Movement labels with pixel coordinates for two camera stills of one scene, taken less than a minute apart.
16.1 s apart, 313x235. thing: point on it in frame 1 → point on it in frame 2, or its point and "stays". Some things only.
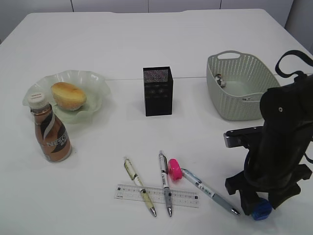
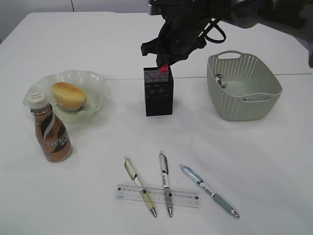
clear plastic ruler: [179, 198] stays
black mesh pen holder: [158, 91] stays
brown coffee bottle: [51, 131] stays
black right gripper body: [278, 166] → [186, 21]
